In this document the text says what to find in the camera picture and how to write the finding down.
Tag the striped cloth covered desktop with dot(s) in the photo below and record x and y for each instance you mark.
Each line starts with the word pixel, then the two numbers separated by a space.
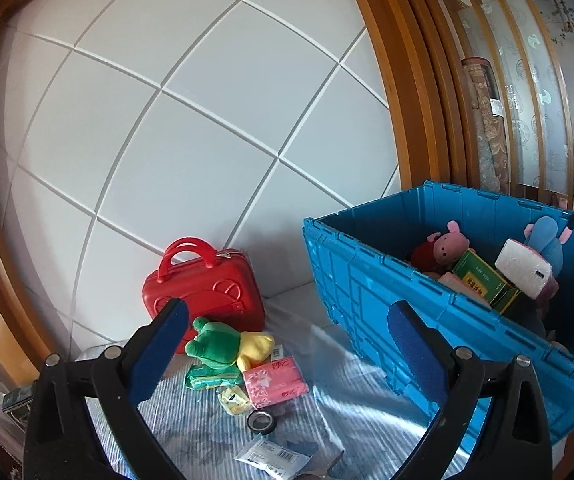
pixel 367 410

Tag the red toy suitcase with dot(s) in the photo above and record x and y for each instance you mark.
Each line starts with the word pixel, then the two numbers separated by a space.
pixel 207 300

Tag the pink pig plush red dress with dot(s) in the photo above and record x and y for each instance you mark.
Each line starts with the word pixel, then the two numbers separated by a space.
pixel 447 245

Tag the pink floral tissue pack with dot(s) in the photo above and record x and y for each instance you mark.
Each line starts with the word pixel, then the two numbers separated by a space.
pixel 272 382

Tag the wooden frosted glass partition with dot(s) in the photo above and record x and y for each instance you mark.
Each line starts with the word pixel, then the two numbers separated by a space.
pixel 532 110

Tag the white barcode packet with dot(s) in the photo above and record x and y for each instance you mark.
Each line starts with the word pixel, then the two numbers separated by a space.
pixel 272 455

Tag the green cardboard box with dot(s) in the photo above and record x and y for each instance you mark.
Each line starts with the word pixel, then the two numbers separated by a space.
pixel 482 275

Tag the rolled patterned carpet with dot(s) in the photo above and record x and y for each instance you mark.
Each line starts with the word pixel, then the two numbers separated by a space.
pixel 487 135

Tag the small yellow packet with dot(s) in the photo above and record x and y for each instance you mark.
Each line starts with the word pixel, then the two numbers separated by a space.
pixel 232 400

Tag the black tape roll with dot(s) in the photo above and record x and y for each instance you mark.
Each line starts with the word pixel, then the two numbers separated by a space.
pixel 250 421

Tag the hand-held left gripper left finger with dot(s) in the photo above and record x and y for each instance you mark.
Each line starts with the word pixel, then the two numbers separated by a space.
pixel 159 355

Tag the black cardboard box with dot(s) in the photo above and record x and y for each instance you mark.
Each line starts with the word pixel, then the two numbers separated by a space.
pixel 17 400

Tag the pink white tissue pack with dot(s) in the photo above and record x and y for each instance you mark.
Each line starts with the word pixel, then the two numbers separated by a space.
pixel 519 265

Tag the green tissue packet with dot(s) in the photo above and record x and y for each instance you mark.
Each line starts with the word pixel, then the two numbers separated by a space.
pixel 207 380

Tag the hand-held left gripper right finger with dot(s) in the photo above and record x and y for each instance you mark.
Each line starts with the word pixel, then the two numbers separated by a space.
pixel 419 355

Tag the green frog plush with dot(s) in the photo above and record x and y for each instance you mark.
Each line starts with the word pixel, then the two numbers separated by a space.
pixel 217 347

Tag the metal spring clip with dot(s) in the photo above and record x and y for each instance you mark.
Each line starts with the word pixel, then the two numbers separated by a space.
pixel 336 464

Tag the blue elephant plush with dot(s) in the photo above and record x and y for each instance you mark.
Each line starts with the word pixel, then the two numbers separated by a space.
pixel 547 235

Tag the blue plastic crate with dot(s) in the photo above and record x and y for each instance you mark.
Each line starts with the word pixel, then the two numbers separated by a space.
pixel 367 300

